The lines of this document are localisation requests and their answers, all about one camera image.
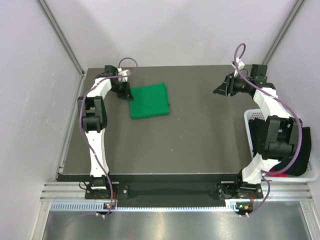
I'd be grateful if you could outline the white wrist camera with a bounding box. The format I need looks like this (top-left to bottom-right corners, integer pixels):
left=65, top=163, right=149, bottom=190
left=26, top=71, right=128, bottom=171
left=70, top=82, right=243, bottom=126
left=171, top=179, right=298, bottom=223
left=231, top=57, right=245, bottom=78
left=117, top=67, right=131, bottom=83

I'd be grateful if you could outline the green t shirt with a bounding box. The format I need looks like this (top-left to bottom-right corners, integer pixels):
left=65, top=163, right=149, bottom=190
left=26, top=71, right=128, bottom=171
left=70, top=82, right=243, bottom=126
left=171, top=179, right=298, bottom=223
left=129, top=82, right=171, bottom=120

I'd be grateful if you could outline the red t shirt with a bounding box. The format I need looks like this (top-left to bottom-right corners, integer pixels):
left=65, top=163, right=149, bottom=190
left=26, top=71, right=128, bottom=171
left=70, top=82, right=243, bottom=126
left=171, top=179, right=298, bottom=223
left=267, top=169, right=289, bottom=178

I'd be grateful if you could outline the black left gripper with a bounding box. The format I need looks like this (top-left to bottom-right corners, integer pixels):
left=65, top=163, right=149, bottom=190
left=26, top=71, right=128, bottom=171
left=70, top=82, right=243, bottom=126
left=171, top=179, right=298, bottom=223
left=110, top=79, right=134, bottom=101

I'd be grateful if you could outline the grey slotted cable duct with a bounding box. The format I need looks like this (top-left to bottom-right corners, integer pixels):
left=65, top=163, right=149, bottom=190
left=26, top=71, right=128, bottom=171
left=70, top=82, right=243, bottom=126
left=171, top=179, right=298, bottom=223
left=50, top=201, right=254, bottom=213

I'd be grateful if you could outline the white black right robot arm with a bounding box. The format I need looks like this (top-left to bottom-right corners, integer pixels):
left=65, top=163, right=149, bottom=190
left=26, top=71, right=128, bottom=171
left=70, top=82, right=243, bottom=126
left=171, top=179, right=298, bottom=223
left=213, top=59, right=302, bottom=199

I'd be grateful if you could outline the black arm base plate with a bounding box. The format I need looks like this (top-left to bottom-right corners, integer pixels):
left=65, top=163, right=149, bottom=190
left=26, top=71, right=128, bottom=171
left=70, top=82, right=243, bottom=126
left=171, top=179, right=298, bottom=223
left=85, top=182, right=263, bottom=200

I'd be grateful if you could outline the black t shirt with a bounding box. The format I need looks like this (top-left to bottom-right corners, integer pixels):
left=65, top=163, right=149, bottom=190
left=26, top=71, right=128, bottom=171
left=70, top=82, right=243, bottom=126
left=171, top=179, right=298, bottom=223
left=248, top=118, right=312, bottom=177

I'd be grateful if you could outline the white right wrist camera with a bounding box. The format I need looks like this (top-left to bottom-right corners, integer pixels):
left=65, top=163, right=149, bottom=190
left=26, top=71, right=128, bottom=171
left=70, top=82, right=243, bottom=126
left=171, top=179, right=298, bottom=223
left=231, top=57, right=245, bottom=78

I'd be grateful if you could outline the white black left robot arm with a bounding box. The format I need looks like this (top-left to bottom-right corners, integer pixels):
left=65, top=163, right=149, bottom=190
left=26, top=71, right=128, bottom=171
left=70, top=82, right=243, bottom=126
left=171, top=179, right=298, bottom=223
left=77, top=65, right=134, bottom=200

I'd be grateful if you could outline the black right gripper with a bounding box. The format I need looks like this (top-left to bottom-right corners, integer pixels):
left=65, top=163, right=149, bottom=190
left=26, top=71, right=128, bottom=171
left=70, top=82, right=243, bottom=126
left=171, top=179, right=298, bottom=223
left=213, top=72, right=253, bottom=98

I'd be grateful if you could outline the aluminium frame post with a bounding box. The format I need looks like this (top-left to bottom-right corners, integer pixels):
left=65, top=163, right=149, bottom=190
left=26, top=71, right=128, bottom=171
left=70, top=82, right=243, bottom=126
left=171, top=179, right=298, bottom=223
left=36, top=0, right=87, bottom=77
left=261, top=0, right=306, bottom=65

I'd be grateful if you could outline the white plastic laundry basket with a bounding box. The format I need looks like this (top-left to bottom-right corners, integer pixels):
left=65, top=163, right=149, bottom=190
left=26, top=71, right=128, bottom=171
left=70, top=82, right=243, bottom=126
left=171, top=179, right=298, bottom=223
left=244, top=109, right=318, bottom=183

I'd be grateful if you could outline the aluminium left frame post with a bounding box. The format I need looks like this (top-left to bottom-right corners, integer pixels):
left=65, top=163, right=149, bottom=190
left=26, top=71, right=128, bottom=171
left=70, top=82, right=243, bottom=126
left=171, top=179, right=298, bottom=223
left=36, top=0, right=87, bottom=77

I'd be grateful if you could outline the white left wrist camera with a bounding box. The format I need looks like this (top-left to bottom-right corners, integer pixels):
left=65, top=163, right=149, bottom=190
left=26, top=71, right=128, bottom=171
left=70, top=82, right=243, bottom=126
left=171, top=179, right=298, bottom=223
left=117, top=67, right=131, bottom=83

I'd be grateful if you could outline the aluminium right frame post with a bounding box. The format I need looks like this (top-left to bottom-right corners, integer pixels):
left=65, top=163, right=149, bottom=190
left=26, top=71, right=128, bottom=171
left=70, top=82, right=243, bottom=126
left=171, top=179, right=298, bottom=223
left=261, top=0, right=306, bottom=65

